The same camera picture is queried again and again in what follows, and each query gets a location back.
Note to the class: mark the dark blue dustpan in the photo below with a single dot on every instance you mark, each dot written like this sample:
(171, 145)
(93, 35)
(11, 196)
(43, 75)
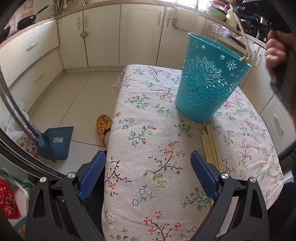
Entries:
(54, 144)

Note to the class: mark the white plastic bag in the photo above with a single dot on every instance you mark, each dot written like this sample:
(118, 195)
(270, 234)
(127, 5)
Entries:
(13, 130)

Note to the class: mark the floral white tablecloth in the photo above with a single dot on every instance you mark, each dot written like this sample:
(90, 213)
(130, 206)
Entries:
(151, 190)

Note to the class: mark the white plastic bag holder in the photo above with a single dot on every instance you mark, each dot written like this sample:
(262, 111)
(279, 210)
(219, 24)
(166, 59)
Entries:
(186, 20)

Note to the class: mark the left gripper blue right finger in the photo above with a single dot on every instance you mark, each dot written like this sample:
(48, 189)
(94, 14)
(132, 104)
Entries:
(207, 175)

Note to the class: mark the person's right hand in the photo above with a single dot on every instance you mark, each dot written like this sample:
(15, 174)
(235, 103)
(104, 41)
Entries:
(276, 51)

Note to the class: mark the yellow patterned slipper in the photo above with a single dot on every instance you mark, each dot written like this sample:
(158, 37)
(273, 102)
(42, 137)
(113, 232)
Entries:
(103, 125)

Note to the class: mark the black wok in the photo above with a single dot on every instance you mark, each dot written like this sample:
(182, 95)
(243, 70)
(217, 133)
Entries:
(5, 34)

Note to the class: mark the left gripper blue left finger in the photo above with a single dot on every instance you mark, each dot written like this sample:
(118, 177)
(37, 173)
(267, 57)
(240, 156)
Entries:
(89, 173)

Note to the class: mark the black frying pan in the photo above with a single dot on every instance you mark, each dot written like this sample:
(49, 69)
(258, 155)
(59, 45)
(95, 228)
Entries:
(29, 20)

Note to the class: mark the green mixing bowl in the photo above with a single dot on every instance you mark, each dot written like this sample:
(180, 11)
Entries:
(215, 13)

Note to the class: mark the teal perforated plastic basket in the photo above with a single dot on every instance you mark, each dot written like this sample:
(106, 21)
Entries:
(211, 72)

